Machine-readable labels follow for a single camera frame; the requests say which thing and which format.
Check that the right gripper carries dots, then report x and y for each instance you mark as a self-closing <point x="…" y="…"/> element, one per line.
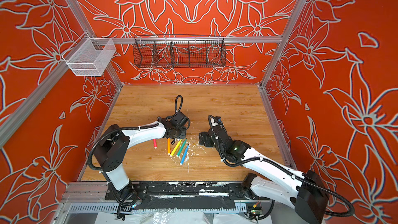
<point x="209" y="141"/>

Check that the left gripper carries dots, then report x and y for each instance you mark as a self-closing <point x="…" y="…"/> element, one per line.
<point x="184" y="134"/>

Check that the orange highlighter pen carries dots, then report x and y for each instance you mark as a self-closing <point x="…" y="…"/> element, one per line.
<point x="168" y="146"/>

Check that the yellow highlighter pen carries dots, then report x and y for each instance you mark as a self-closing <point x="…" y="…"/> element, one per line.
<point x="176" y="147"/>

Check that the pink highlighter pen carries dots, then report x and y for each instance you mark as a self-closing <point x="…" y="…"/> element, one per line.
<point x="155" y="143"/>

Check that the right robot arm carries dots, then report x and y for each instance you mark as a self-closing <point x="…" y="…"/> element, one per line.
<point x="303" y="192"/>

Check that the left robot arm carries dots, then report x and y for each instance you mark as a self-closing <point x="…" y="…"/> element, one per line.
<point x="108" y="153"/>

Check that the green highlighter pen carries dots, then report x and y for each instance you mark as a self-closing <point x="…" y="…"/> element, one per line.
<point x="181" y="148"/>

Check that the blue highlighter pen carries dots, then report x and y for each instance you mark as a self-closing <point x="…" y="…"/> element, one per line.
<point x="184" y="155"/>

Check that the white mesh basket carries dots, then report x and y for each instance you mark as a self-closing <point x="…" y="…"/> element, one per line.
<point x="88" y="56"/>

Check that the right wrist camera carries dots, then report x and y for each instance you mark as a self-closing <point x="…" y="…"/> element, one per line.
<point x="217" y="121"/>

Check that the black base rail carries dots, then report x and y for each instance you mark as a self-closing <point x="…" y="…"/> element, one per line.
<point x="182" y="194"/>

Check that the black wire basket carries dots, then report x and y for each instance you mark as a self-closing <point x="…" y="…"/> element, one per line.
<point x="183" y="51"/>

